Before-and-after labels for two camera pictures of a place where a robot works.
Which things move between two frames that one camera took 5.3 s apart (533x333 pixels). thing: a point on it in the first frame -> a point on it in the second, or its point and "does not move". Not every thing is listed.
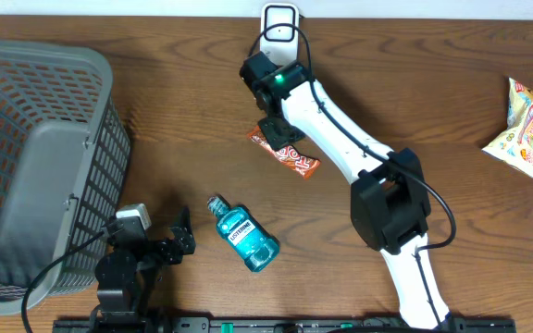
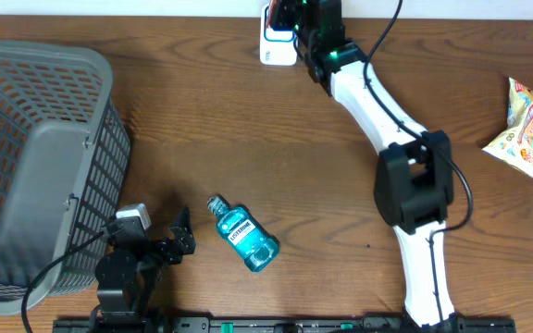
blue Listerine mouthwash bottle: [237, 228] does not move
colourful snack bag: [526, 114] does not move
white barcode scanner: [279, 31] does not move
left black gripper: [184, 235] does not move
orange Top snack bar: [286, 156] -> [272, 13]
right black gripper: [274, 138] -> [282, 8]
